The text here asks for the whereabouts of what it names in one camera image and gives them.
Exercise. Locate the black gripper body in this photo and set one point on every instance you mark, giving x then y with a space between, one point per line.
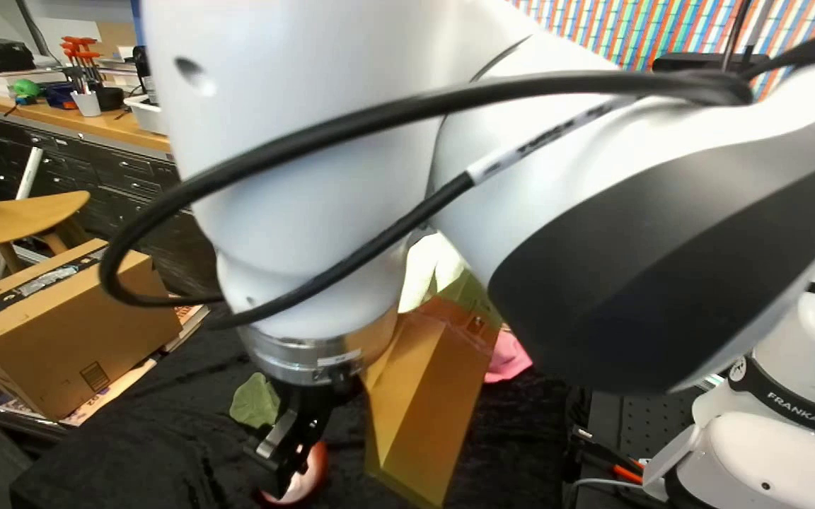
312 406

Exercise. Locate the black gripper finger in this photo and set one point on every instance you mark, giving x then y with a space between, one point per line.
278 440
298 471

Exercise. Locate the red toy radish green leaves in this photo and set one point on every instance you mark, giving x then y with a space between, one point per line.
257 401

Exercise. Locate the pink t-shirt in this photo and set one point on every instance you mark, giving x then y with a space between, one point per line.
510 358

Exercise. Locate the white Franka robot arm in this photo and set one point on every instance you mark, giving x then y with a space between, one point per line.
285 141

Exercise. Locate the black velvet tablecloth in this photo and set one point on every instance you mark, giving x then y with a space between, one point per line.
142 461

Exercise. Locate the large printed cardboard box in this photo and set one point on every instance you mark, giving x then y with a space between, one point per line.
59 329

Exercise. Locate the white plastic container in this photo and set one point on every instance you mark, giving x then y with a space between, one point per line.
148 113

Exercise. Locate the wooden stool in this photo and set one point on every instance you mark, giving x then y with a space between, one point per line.
14 219

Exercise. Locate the wooden workbench counter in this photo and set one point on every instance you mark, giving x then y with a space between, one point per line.
69 120

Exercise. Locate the orange tool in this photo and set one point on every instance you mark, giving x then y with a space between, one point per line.
84 49

